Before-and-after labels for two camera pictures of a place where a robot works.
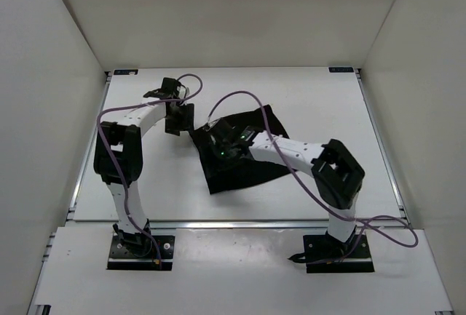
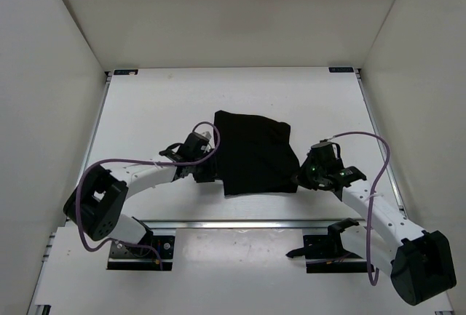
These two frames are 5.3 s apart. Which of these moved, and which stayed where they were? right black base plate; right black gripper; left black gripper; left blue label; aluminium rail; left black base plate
Moved: right black gripper; left black gripper
Stayed: left black base plate; aluminium rail; left blue label; right black base plate
